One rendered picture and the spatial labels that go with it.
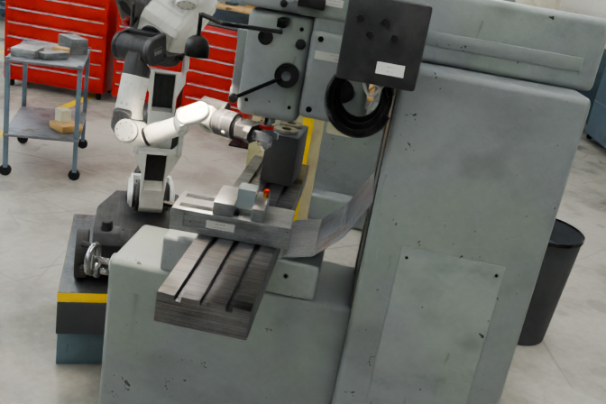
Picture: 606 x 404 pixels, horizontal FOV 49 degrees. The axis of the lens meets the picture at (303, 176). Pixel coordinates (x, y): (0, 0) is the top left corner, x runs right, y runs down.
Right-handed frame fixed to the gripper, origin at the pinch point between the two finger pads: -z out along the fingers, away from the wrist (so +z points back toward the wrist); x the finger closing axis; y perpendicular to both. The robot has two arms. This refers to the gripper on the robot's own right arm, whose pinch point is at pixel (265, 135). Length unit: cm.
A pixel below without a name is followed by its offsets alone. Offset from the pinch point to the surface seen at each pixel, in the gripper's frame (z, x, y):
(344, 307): -38, -3, 45
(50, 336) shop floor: 98, 15, 125
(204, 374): 0, -17, 81
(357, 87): -27.9, -3.2, -22.9
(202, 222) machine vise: 1.1, -29.5, 21.6
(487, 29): -58, 8, -45
